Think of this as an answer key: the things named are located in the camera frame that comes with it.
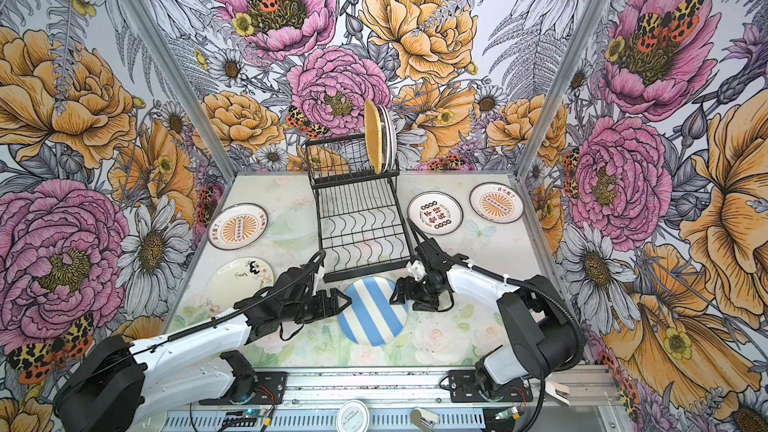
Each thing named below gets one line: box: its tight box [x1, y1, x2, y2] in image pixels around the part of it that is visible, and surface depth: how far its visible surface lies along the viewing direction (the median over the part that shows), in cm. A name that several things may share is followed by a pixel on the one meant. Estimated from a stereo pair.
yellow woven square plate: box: [364, 99, 383, 175], surface depth 85 cm
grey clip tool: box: [410, 407, 441, 432], surface depth 70 cm
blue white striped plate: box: [337, 276, 409, 347], surface depth 87 cm
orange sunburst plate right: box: [469, 182, 525, 224], surface depth 114 cm
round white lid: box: [336, 399, 370, 432], surface depth 66 cm
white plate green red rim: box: [380, 105, 394, 173], surface depth 85 cm
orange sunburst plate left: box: [207, 202, 269, 250], surface depth 107 cm
